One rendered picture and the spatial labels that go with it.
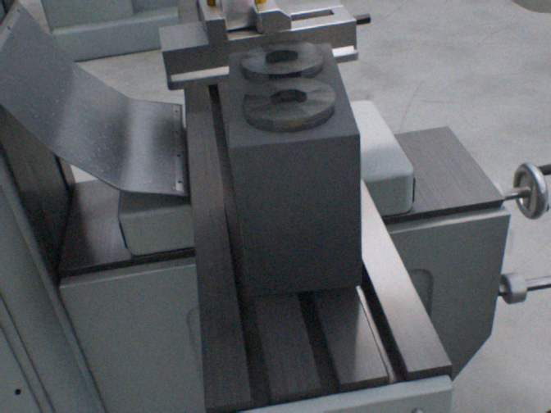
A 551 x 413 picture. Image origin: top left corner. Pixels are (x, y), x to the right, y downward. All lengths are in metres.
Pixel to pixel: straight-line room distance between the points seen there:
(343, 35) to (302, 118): 0.61
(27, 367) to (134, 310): 0.20
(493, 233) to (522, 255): 1.07
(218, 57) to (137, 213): 0.31
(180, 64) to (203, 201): 0.37
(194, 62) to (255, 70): 0.47
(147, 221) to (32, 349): 0.29
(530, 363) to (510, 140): 1.21
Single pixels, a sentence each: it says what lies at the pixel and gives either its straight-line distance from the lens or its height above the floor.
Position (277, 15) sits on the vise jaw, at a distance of 1.13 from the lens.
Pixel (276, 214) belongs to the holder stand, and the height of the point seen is 1.07.
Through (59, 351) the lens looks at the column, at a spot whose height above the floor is 0.63.
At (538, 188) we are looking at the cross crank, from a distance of 1.33.
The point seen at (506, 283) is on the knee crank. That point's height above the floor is 0.56.
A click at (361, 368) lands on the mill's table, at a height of 0.96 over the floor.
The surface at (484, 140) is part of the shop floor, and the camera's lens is 2.86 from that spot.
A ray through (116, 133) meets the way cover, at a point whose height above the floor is 0.93.
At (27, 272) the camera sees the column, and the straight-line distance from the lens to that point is 1.07.
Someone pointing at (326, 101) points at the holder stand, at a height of 1.16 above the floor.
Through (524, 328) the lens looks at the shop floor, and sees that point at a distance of 2.02.
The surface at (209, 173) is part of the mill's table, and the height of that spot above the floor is 0.96.
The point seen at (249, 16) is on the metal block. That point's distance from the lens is 1.16.
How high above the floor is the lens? 1.43
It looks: 36 degrees down
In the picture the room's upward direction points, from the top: 6 degrees counter-clockwise
